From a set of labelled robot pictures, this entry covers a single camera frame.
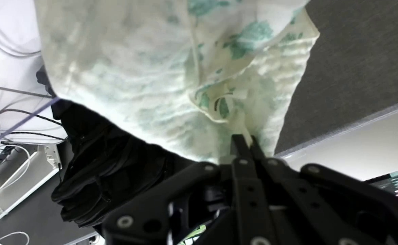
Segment grey partition divider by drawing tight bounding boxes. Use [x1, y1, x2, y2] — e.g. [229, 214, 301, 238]
[276, 0, 398, 155]

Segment white cable bundle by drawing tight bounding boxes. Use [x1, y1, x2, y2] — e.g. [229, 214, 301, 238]
[0, 8, 68, 245]

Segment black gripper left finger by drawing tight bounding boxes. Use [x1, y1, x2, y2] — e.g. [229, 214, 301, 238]
[231, 135, 278, 245]

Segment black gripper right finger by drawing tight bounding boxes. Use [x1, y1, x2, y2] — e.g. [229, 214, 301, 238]
[249, 139, 371, 245]

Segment black backpack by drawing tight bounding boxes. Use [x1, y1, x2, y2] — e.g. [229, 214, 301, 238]
[52, 99, 189, 227]

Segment white green patterned cloth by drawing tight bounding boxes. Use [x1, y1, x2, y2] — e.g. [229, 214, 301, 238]
[36, 0, 320, 163]

